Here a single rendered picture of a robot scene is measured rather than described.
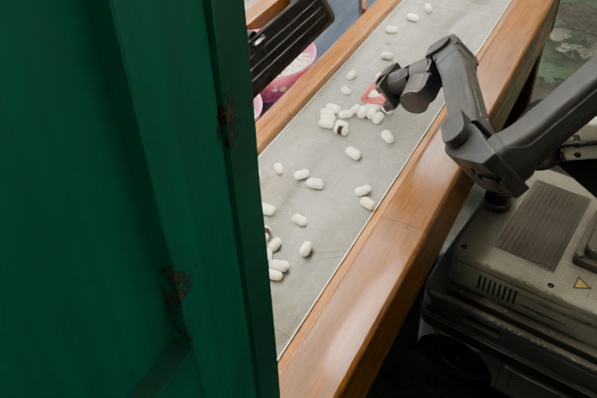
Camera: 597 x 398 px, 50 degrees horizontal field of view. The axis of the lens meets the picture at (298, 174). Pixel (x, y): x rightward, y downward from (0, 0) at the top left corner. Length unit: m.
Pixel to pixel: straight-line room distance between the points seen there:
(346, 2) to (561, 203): 0.96
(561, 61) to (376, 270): 2.36
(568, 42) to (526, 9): 1.53
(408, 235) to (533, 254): 0.50
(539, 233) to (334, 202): 0.60
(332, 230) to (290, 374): 0.34
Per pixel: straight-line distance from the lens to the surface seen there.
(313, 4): 1.25
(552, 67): 3.31
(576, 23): 3.75
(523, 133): 0.89
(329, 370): 1.04
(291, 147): 1.45
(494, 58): 1.77
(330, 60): 1.71
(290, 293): 1.16
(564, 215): 1.77
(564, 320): 1.63
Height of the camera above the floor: 1.64
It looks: 41 degrees down
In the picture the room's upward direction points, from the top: 2 degrees counter-clockwise
